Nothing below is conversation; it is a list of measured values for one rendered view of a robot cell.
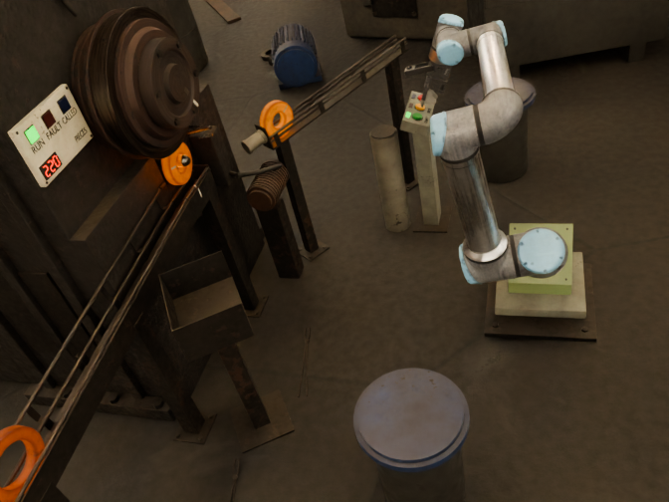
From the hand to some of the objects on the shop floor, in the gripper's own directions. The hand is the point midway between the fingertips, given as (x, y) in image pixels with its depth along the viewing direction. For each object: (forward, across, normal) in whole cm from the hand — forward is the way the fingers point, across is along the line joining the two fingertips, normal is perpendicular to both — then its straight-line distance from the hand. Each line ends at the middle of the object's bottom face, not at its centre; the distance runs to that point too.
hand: (421, 104), depth 251 cm
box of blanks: (+45, +184, -72) cm, 203 cm away
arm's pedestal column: (+46, -42, -66) cm, 91 cm away
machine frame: (+103, -61, +89) cm, 149 cm away
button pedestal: (+63, +7, -21) cm, 67 cm away
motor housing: (+83, -28, +36) cm, 95 cm away
